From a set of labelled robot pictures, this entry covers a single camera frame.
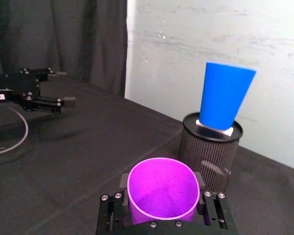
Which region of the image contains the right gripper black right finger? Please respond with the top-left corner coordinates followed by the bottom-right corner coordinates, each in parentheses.
top-left (193, 171), bottom-right (236, 231)

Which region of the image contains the black table cloth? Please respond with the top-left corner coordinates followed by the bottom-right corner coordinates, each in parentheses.
top-left (0, 73), bottom-right (294, 235)

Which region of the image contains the blue plastic cup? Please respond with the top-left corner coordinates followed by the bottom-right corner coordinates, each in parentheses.
top-left (199, 62), bottom-right (257, 131)

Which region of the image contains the black mesh cylinder stand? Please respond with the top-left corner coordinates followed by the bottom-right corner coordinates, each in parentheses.
top-left (179, 112), bottom-right (244, 193)

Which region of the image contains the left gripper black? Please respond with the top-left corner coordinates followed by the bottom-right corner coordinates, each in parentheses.
top-left (0, 67), bottom-right (76, 114)

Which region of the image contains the purple plastic cup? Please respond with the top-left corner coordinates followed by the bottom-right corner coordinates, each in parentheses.
top-left (126, 157), bottom-right (200, 226)

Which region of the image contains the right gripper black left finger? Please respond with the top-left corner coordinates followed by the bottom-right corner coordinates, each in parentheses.
top-left (96, 172), bottom-right (131, 235)

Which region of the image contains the thin grey cable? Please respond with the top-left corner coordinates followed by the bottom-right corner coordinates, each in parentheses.
top-left (0, 106), bottom-right (29, 156)

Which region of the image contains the dark curtain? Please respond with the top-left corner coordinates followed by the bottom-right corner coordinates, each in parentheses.
top-left (0, 0), bottom-right (128, 98)

